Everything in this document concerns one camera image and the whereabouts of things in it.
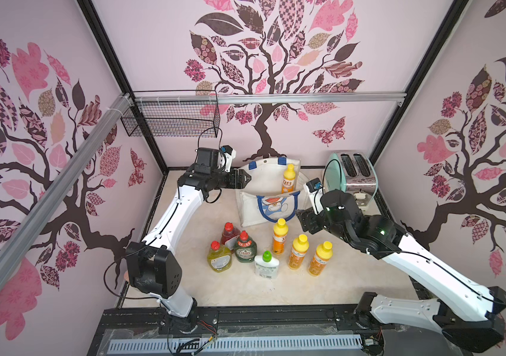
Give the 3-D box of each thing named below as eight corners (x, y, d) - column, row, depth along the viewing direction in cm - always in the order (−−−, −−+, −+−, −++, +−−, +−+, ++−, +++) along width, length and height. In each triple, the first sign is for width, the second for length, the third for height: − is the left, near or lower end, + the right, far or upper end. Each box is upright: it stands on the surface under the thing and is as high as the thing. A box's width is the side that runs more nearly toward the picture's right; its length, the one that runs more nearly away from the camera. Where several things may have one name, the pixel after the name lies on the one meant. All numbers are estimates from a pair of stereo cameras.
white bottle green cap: (254, 279, 84) (254, 263, 71) (254, 267, 87) (254, 250, 74) (276, 278, 84) (279, 263, 71) (275, 267, 87) (278, 250, 74)
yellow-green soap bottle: (214, 275, 85) (205, 256, 70) (211, 266, 87) (201, 246, 72) (233, 267, 87) (228, 246, 72) (229, 258, 89) (224, 237, 75)
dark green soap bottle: (235, 259, 89) (231, 240, 75) (246, 249, 92) (244, 229, 78) (245, 269, 86) (243, 251, 73) (256, 259, 89) (255, 239, 76)
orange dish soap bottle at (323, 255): (308, 276, 84) (321, 253, 67) (306, 266, 87) (318, 241, 69) (319, 276, 84) (335, 253, 67) (317, 266, 87) (332, 241, 69)
